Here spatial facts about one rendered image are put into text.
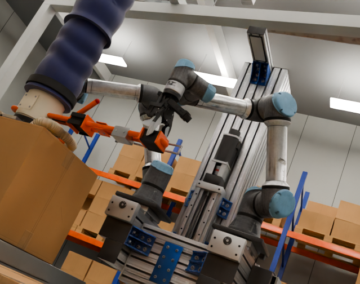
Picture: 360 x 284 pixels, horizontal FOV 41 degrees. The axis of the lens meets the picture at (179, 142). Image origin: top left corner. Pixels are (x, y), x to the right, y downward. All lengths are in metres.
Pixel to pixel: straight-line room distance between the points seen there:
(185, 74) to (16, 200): 0.76
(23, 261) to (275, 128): 1.12
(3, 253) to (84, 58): 0.91
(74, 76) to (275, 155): 0.92
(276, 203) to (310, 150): 9.16
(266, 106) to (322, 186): 8.70
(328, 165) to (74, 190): 9.31
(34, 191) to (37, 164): 0.10
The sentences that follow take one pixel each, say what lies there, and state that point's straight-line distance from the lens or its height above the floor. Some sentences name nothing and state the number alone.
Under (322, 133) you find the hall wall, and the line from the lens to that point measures 11.31.
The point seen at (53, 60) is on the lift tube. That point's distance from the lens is 2.11.
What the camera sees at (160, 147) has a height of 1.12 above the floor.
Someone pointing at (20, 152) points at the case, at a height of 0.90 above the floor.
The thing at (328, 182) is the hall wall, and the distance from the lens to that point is 10.77.
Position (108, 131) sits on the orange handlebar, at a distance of 1.87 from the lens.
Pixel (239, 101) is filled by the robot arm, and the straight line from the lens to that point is 2.12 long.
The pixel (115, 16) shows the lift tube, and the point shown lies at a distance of 2.25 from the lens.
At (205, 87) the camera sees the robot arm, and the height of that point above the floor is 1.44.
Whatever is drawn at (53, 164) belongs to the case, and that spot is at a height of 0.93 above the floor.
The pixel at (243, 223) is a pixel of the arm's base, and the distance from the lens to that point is 2.06.
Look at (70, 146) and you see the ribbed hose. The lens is 2.02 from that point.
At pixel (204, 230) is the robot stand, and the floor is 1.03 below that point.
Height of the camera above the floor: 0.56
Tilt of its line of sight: 21 degrees up
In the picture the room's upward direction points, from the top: 25 degrees clockwise
